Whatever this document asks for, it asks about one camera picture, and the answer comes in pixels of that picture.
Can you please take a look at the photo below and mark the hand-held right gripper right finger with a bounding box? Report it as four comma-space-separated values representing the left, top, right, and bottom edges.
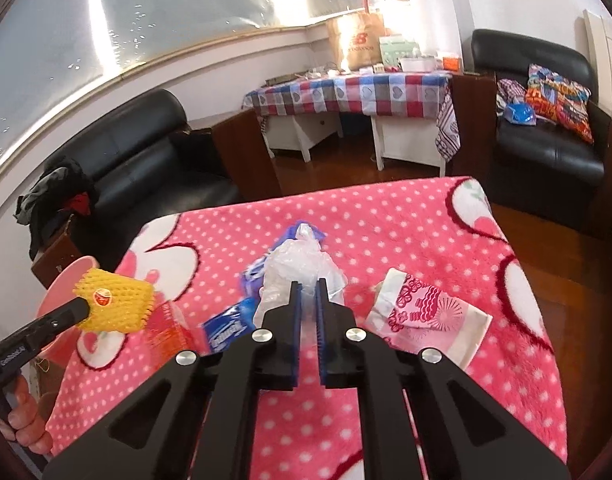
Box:
316, 277, 572, 480

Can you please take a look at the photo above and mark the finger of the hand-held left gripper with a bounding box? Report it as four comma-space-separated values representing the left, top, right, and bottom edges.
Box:
33, 296, 92, 333

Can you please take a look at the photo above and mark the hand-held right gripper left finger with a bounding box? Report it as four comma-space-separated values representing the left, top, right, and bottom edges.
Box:
43, 280, 304, 480

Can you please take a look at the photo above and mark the pink plastic bucket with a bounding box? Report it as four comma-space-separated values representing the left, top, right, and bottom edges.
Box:
33, 255, 102, 421

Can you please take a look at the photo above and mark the yellow foam fruit net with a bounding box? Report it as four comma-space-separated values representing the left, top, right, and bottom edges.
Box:
73, 267, 155, 333

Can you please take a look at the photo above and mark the white translucent plastic bag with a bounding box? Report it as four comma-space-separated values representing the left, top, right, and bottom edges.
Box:
253, 222, 345, 328

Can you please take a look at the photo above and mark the blue snack packet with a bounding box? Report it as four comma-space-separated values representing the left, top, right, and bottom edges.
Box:
201, 296, 261, 353

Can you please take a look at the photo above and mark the blue purple wrapper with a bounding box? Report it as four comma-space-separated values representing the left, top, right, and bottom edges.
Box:
241, 219, 327, 301

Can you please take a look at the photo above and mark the red packet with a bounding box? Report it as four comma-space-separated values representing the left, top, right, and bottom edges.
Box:
144, 302, 197, 356

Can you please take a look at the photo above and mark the pink white paper bag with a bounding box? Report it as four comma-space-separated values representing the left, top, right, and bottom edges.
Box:
367, 267, 492, 371

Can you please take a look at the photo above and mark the person's left hand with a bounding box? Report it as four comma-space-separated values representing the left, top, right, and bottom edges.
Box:
8, 375, 54, 456

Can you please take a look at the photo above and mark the dark clothes pile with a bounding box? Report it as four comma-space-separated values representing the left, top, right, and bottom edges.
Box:
14, 155, 99, 261

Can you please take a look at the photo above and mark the pink polka-dot blanket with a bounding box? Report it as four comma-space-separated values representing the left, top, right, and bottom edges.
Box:
48, 176, 569, 480

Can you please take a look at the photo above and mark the black leather armchair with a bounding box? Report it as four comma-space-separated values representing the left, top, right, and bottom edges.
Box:
30, 89, 281, 271
453, 29, 612, 241

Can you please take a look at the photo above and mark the white desk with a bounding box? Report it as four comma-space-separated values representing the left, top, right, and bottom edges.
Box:
260, 112, 447, 178

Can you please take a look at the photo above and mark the checkered tablecloth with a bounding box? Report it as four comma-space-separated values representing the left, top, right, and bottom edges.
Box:
242, 71, 461, 163

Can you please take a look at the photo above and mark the white container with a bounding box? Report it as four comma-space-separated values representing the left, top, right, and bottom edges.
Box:
398, 56, 439, 72

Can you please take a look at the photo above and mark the brown paper shopping bag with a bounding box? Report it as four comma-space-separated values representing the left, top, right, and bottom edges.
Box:
327, 12, 387, 72

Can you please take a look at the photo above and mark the green box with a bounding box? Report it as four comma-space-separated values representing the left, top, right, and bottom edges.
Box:
378, 36, 417, 68

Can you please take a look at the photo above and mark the blue plastic bag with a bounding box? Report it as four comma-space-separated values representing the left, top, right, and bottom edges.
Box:
503, 102, 538, 126

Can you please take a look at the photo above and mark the plaid garment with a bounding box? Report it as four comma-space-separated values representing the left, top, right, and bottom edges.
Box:
496, 78, 529, 111

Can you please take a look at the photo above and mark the colourful printed cushion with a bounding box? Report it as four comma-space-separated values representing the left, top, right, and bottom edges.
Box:
525, 64, 596, 145

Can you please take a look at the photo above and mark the white wooden panel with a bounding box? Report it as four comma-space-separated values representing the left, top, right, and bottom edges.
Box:
583, 9, 612, 126

